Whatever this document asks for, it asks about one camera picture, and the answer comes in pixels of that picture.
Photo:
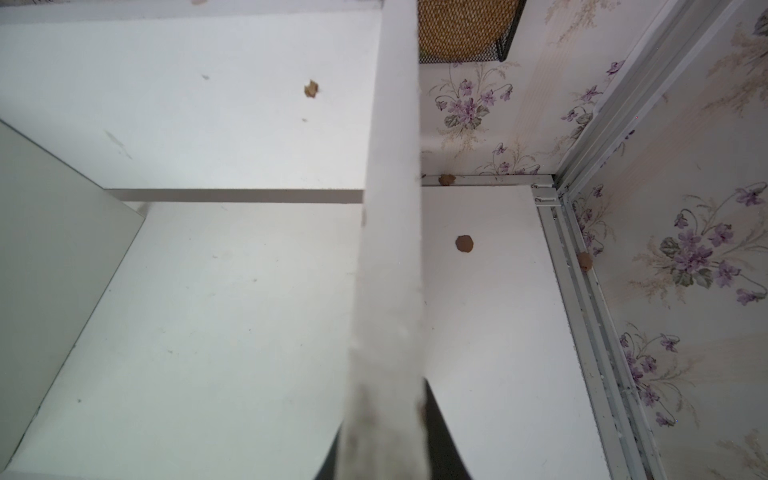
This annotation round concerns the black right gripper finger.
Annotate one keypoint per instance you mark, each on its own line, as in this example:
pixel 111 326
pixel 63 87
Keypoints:
pixel 444 458

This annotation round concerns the white wooden bookshelf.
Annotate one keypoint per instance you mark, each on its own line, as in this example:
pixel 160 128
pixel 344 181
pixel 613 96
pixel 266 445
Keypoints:
pixel 211 259

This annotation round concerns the small brown crumb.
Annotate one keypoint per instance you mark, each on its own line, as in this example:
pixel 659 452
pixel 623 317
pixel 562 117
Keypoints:
pixel 464 243

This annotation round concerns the black mesh basket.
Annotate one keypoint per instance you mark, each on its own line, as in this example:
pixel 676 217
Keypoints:
pixel 468 30

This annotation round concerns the round brown woven coaster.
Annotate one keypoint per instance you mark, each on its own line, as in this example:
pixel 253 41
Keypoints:
pixel 462 24

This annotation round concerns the brown crumb on rail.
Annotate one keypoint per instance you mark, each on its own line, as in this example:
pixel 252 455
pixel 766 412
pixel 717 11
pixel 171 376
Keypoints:
pixel 585 261

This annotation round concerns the brown crumb by wall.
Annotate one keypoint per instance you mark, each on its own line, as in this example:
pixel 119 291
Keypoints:
pixel 446 179

